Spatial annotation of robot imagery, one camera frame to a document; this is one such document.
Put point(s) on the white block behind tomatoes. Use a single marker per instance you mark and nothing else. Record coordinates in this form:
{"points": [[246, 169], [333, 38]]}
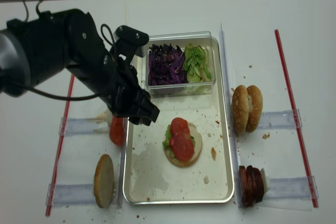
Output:
{"points": [[108, 117]]}

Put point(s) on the clear left bun rail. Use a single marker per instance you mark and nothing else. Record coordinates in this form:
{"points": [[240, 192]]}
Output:
{"points": [[66, 195]]}

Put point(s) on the sliced meat patties stack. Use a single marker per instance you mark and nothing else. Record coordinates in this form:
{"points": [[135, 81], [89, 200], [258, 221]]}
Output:
{"points": [[252, 185]]}

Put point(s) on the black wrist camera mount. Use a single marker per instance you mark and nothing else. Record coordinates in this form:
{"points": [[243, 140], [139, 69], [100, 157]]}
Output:
{"points": [[129, 43]]}

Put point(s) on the clear bun rail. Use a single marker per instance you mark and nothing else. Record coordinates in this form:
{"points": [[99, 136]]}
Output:
{"points": [[288, 119], [66, 195]]}

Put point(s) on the clear tomato holder rail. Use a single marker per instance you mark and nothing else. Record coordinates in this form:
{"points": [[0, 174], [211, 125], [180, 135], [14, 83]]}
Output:
{"points": [[76, 126]]}

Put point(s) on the clear patty holder rail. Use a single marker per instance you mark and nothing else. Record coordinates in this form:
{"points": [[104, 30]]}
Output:
{"points": [[284, 188]]}

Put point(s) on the bottom bun on tray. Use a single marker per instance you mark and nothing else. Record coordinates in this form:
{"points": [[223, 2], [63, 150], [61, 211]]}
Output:
{"points": [[197, 143]]}

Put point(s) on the bun half standing left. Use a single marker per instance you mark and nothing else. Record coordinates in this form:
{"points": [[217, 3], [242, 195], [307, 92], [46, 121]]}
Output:
{"points": [[104, 181]]}

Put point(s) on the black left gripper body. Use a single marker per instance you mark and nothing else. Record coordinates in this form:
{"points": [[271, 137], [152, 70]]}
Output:
{"points": [[114, 81]]}

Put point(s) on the red strip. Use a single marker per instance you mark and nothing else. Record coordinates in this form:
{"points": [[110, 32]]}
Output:
{"points": [[313, 191], [61, 134]]}

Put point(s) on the clear plastic salad container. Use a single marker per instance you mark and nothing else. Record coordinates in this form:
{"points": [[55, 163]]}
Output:
{"points": [[203, 39]]}

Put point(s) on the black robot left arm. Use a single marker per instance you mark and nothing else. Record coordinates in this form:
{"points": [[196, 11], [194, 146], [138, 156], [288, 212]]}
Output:
{"points": [[32, 52]]}

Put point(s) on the white block behind patties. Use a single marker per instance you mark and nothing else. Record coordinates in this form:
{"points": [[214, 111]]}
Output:
{"points": [[265, 180]]}

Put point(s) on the clear right bun rail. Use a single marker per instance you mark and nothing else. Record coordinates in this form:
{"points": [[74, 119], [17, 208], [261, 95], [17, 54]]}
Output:
{"points": [[288, 119]]}

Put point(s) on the white metal tray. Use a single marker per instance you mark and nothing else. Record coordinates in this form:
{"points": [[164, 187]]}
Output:
{"points": [[150, 178]]}

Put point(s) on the left red strip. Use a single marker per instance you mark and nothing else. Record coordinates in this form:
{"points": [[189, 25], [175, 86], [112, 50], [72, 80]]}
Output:
{"points": [[61, 134]]}

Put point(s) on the sesame bun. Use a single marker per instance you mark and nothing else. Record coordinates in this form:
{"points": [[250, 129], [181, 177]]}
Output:
{"points": [[240, 109], [255, 102]]}

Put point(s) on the shredded green lettuce pile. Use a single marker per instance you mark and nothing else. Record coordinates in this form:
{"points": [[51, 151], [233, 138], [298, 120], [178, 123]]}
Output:
{"points": [[196, 64]]}

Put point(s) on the sesame bun top right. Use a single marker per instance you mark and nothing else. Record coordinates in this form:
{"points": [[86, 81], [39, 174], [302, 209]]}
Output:
{"points": [[255, 102]]}

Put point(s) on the tomato slices in holder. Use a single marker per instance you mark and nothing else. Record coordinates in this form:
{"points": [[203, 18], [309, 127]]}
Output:
{"points": [[116, 131]]}

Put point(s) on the right red strip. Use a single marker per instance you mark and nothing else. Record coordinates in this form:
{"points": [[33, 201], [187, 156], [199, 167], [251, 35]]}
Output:
{"points": [[313, 191]]}

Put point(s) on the tomato slices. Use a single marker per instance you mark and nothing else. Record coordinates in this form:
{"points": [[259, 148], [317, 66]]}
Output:
{"points": [[116, 131], [181, 141]]}

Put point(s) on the sesame bun top left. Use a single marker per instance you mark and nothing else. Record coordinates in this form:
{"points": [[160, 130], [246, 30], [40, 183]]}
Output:
{"points": [[240, 109]]}

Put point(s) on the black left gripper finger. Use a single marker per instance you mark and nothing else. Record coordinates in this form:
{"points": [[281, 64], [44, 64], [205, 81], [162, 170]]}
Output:
{"points": [[140, 116], [151, 111]]}

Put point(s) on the shredded purple cabbage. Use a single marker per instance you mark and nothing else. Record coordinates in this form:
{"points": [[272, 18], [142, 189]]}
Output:
{"points": [[166, 65]]}

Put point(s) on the lettuce on bun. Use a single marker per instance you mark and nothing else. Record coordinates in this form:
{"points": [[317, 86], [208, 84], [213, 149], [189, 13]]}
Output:
{"points": [[166, 142]]}

